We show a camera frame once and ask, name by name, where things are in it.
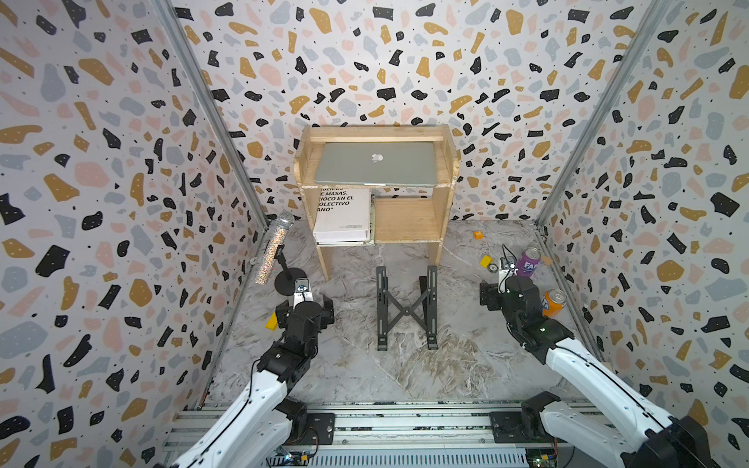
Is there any silver laptop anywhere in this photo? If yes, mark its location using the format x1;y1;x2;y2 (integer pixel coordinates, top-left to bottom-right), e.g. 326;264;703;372
314;142;438;187

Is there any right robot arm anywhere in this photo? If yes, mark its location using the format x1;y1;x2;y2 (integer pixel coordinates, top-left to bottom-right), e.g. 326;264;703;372
480;276;713;467

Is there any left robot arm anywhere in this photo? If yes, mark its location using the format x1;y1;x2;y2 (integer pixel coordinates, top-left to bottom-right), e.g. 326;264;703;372
171;292;335;467

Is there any black laptop stand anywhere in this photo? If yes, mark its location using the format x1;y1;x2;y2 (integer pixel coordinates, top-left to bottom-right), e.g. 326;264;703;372
376;265;439;351

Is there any yellow flat block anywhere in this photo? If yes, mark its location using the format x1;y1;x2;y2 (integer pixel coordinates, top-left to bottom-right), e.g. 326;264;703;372
265;313;278;331

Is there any purple grape soda can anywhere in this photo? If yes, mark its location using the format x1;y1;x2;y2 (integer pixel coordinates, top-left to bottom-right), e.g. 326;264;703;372
516;247;541;277

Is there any glitter microphone on stand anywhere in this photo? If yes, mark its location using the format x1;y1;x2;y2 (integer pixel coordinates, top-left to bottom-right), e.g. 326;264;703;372
254;212;307;296

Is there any white book on shelf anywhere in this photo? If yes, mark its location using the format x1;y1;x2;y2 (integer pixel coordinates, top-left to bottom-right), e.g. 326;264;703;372
313;188;372;245

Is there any wooden shelf unit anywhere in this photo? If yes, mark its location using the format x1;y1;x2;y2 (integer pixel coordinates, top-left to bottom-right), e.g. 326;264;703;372
293;125;461;266

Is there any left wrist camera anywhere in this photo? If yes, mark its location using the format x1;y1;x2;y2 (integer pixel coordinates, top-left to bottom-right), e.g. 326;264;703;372
293;277;313;307

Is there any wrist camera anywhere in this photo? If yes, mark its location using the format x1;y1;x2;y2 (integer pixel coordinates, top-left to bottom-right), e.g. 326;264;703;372
293;277;313;307
497;257;515;293

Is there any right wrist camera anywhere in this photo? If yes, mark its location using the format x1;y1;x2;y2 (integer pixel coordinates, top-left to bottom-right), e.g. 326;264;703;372
497;257;515;293

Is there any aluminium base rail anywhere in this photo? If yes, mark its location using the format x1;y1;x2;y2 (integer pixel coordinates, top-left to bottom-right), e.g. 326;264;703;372
163;400;657;468

